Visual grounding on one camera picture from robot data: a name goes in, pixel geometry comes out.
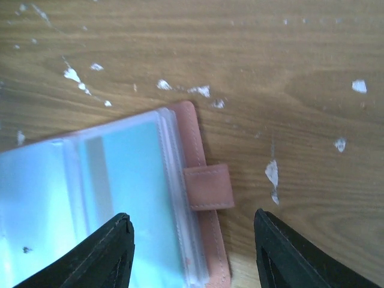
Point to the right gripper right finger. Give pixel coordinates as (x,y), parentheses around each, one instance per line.
(287,259)

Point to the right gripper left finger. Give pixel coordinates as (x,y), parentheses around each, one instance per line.
(103,259)

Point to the teal VIP card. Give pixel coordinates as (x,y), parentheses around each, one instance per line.
(123,171)

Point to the white debris pile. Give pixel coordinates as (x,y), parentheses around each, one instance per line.
(271,173)

